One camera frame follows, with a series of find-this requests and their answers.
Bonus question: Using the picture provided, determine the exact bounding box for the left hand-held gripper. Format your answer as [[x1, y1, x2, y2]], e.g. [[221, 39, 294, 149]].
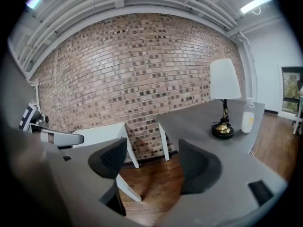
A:
[[18, 103, 85, 148]]

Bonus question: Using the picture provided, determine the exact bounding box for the white wall pipe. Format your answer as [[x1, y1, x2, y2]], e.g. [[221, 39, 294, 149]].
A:
[[236, 31, 258, 104]]

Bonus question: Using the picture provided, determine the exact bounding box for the long ceiling light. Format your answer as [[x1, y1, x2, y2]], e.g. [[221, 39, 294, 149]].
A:
[[240, 0, 273, 14]]

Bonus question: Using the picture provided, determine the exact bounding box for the white desk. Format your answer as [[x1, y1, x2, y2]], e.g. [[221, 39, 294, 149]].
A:
[[292, 100, 303, 136]]

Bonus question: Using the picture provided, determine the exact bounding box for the black framed window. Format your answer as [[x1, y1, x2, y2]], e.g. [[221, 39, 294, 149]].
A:
[[281, 66, 303, 122]]

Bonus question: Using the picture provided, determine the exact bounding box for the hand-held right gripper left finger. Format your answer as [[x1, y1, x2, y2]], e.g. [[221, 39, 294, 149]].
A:
[[54, 138, 133, 227]]

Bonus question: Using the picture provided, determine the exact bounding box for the dark grey table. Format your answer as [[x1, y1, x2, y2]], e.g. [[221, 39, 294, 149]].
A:
[[156, 100, 265, 162]]

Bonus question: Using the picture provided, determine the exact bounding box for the white shade table lamp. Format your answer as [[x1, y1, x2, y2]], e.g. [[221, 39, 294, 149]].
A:
[[210, 58, 241, 140]]

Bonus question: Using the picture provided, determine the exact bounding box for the clear plastic bottle white cap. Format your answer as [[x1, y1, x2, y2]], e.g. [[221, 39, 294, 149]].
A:
[[241, 102, 256, 134]]

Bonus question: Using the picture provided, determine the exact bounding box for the white table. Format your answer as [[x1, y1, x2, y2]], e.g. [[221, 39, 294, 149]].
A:
[[72, 122, 143, 202]]

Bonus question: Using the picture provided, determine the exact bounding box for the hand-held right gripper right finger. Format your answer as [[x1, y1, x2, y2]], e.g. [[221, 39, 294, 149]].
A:
[[156, 138, 288, 227]]

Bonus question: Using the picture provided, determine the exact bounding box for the small ceiling light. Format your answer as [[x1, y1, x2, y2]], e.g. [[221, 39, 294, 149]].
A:
[[25, 0, 43, 9]]

